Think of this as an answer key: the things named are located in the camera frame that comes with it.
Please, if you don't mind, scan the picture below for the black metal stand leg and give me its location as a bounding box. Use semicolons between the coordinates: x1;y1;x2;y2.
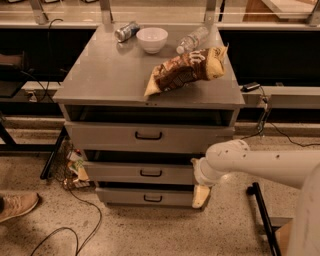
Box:
247;182;282;256

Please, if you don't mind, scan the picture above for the grey drawer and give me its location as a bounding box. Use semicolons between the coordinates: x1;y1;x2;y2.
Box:
96;188;193;207
65;122;234;153
84;161;195;185

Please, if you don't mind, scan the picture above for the silver blue soda can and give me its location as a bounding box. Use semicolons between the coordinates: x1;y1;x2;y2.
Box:
114;21;140;43

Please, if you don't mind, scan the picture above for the black power adapter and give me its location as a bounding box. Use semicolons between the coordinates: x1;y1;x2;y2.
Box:
241;82;260;92

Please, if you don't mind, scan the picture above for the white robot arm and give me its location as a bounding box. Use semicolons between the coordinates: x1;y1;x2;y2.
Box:
191;139;320;256

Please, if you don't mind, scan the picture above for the grey bottom drawer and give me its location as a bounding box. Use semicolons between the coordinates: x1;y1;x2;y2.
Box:
96;188;193;207

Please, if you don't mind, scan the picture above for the tan sneaker shoe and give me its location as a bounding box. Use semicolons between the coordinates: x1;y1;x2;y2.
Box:
0;192;39;222

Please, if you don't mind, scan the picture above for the black cable right side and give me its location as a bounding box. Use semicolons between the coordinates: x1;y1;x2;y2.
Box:
239;87;320;148

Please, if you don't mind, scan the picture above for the white bowl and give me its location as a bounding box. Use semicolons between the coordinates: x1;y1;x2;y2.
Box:
136;27;168;54

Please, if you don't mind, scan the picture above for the brown yellow chip bag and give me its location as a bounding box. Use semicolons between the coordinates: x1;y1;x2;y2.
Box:
144;46;228;96

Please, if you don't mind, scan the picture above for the black floor cable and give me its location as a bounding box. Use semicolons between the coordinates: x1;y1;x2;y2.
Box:
30;179;103;256

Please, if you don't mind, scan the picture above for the grey drawer cabinet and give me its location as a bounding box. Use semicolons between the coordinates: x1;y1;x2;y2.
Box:
53;23;246;212

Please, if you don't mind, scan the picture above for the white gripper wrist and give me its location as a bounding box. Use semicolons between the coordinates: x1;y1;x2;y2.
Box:
191;157;224;209

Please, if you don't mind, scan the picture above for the grey top drawer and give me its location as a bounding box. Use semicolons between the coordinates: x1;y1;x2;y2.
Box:
65;122;234;153

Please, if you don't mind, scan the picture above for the wire basket with trash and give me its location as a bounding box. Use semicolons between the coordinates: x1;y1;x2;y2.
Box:
51;140;91;190

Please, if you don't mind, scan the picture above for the cardboard box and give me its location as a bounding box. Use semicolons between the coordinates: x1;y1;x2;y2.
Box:
275;220;293;256

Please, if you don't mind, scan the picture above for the clear plastic water bottle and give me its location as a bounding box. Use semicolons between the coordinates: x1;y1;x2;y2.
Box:
176;27;209;54

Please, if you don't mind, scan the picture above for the black table leg frame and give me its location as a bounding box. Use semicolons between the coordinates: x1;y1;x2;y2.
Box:
0;123;67;180

